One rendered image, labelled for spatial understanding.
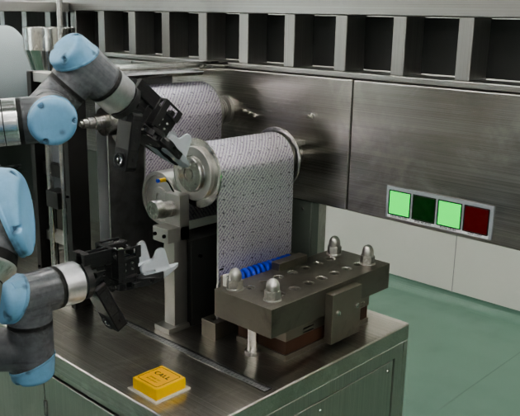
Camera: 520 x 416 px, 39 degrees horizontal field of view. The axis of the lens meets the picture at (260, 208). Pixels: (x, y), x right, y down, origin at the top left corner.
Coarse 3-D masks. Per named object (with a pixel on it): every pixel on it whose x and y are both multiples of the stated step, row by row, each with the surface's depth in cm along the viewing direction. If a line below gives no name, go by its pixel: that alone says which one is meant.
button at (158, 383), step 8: (160, 368) 140; (136, 376) 136; (144, 376) 136; (152, 376) 136; (160, 376) 137; (168, 376) 137; (176, 376) 137; (136, 384) 136; (144, 384) 134; (152, 384) 134; (160, 384) 134; (168, 384) 134; (176, 384) 135; (184, 384) 137; (144, 392) 134; (152, 392) 133; (160, 392) 133; (168, 392) 134
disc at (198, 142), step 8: (192, 144) 155; (200, 144) 153; (208, 144) 152; (208, 152) 152; (216, 160) 150; (216, 168) 151; (216, 176) 151; (216, 184) 152; (216, 192) 152; (200, 200) 156; (208, 200) 154
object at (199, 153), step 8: (192, 152) 154; (200, 152) 152; (200, 160) 152; (208, 160) 151; (176, 168) 158; (208, 168) 151; (176, 176) 159; (208, 176) 151; (208, 184) 152; (184, 192) 158; (192, 192) 156; (200, 192) 154; (208, 192) 153; (192, 200) 156
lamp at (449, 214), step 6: (444, 204) 152; (450, 204) 151; (456, 204) 150; (438, 210) 153; (444, 210) 152; (450, 210) 151; (456, 210) 150; (438, 216) 154; (444, 216) 153; (450, 216) 152; (456, 216) 151; (438, 222) 154; (444, 222) 153; (450, 222) 152; (456, 222) 151; (456, 228) 151
